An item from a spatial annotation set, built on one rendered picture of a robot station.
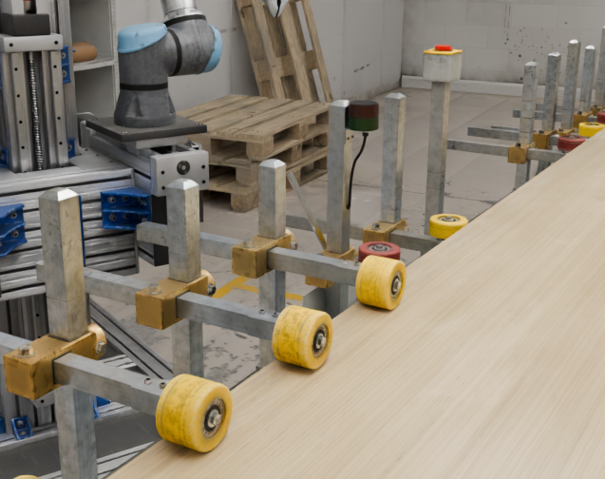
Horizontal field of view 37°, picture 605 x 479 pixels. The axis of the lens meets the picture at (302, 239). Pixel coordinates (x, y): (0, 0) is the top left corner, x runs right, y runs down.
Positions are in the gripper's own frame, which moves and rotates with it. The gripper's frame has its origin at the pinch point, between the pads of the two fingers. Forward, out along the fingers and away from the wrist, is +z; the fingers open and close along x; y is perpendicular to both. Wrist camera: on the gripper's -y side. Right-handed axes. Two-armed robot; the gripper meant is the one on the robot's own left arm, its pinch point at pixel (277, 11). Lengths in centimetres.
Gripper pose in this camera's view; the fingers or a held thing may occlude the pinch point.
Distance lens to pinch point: 203.9
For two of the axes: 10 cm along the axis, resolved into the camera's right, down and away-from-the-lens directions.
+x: -8.3, 1.7, -5.4
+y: -5.6, -2.6, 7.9
